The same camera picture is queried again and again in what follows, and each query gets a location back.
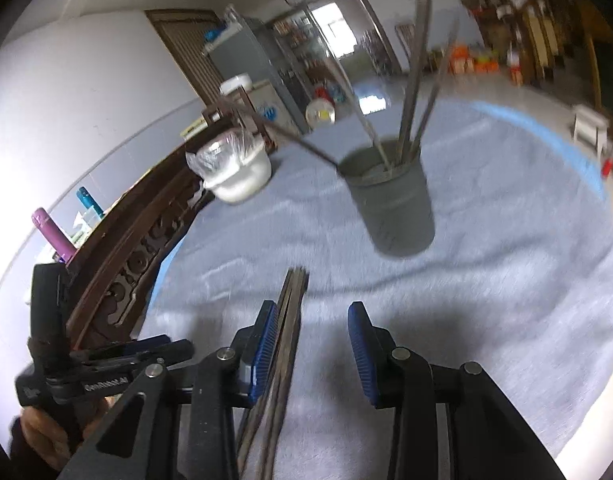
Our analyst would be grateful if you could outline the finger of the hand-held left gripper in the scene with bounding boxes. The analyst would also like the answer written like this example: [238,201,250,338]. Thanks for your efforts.
[104,334,173,354]
[84,339,196,368]

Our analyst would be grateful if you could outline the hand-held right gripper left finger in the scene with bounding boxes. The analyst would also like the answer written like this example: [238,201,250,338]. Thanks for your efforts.
[61,301,282,480]

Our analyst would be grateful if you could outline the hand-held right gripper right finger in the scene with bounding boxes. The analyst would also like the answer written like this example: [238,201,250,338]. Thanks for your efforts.
[347,301,562,480]

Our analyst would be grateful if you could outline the dark metal chopstick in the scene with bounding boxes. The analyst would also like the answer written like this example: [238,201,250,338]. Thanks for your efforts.
[406,0,433,163]
[397,0,423,163]
[299,2,389,167]
[211,95,341,168]
[415,17,461,161]
[259,267,310,480]
[236,266,300,466]

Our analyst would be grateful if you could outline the grey utensil holder cup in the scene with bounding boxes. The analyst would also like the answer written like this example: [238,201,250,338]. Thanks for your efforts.
[337,134,436,260]

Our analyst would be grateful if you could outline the person's left forearm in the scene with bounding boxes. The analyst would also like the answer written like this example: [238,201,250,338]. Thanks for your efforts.
[6,417,67,480]

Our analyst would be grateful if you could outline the person's left hand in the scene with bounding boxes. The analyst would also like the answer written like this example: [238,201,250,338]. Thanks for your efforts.
[19,395,112,471]

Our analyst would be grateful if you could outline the purple bottle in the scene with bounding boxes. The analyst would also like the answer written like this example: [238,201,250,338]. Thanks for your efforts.
[31,207,76,264]

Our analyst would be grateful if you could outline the carved dark wooden bench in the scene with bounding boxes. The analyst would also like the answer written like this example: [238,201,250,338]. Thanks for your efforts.
[64,107,267,353]

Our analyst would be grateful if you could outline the teal bottle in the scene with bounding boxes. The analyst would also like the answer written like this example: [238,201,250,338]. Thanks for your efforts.
[76,186,106,222]

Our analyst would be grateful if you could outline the grey tablecloth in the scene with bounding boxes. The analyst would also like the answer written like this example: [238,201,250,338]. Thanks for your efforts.
[136,97,613,480]

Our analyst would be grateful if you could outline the white ceramic bowl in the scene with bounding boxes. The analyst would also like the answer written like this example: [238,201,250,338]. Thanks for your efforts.
[204,147,274,205]

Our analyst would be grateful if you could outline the plastic-wrapped clear glass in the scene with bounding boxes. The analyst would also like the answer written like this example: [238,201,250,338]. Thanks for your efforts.
[185,127,260,181]

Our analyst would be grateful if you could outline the white chest freezer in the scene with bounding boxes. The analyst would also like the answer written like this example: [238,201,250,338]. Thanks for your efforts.
[231,80,296,133]

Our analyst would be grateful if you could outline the white basin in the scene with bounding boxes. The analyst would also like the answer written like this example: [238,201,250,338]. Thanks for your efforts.
[219,74,252,97]

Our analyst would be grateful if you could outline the wooden slatted door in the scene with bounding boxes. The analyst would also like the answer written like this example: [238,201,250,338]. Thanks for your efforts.
[145,9,224,111]

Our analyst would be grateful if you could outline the blue tablecloth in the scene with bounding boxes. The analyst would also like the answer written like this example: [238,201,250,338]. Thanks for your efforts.
[471,101,608,193]

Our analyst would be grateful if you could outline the grey refrigerator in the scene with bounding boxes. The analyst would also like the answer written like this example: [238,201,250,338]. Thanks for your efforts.
[203,16,309,133]

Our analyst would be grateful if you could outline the wooden chair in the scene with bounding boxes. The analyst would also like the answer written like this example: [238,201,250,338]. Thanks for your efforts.
[393,22,418,75]

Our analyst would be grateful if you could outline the orange cardboard boxes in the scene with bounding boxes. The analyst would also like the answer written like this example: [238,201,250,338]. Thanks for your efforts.
[446,45,501,77]

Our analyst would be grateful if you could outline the small white stool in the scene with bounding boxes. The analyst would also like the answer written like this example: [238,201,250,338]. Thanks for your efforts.
[571,105,610,154]

